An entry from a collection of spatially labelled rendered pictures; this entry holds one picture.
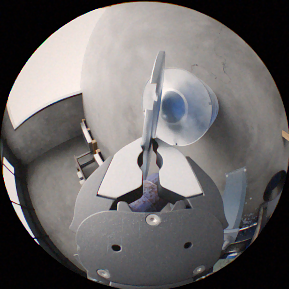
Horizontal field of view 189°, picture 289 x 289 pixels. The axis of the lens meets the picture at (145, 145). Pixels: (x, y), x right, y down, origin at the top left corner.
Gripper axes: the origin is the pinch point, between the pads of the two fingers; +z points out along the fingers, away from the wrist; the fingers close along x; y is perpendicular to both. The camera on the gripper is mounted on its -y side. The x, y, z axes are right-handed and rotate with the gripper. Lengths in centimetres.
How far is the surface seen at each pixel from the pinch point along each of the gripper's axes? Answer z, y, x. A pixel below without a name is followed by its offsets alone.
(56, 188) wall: 88, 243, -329
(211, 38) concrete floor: 37, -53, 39
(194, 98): 18.1, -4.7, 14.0
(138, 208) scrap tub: 21, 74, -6
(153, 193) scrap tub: 37, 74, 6
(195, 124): 17.0, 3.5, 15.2
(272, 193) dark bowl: -25, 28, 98
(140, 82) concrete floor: 82, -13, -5
